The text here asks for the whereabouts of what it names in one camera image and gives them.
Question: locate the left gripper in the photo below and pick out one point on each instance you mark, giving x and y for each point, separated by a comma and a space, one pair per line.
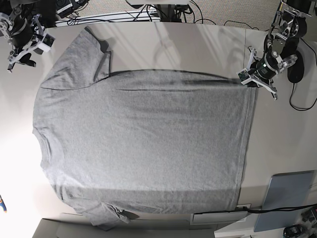
265, 69

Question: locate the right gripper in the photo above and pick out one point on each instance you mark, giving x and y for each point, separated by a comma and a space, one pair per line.
22, 55

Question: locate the grey T-shirt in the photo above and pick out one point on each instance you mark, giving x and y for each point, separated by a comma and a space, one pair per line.
149, 141

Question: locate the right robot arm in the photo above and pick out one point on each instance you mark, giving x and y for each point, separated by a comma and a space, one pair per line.
24, 24

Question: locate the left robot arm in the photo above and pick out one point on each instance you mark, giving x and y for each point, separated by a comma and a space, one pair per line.
280, 48

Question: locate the black computer mouse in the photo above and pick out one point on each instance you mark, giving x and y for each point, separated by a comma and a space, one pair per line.
296, 72

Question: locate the black box device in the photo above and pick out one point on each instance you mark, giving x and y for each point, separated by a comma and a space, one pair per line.
64, 8

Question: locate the blue orange tool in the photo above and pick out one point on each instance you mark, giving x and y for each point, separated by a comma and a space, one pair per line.
2, 205

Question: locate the black device with teal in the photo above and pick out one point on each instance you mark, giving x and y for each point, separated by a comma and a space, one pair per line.
293, 231

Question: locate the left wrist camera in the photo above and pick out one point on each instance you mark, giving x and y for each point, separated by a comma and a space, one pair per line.
244, 76

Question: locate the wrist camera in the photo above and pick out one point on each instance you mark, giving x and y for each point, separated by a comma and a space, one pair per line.
244, 76
47, 43

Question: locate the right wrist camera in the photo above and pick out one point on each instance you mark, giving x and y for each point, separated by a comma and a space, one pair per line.
47, 43

